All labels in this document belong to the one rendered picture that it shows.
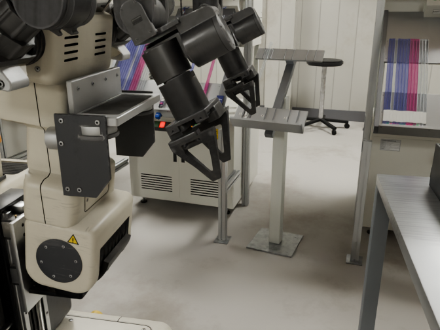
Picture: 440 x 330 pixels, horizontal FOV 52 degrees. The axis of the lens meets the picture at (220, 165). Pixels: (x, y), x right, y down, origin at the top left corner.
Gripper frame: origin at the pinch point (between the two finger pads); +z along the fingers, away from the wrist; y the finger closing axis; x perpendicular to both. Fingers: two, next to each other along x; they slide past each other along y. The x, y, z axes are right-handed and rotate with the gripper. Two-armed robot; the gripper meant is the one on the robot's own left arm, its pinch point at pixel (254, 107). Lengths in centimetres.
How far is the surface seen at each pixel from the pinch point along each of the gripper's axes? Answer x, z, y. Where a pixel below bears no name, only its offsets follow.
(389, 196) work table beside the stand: -20.6, 32.8, -2.9
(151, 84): 72, -16, 127
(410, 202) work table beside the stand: -24.4, 34.7, -5.6
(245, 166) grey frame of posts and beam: 54, 56, 161
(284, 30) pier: 16, -3, 410
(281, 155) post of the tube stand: 21, 45, 112
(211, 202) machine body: 79, 64, 142
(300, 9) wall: -8, -15, 426
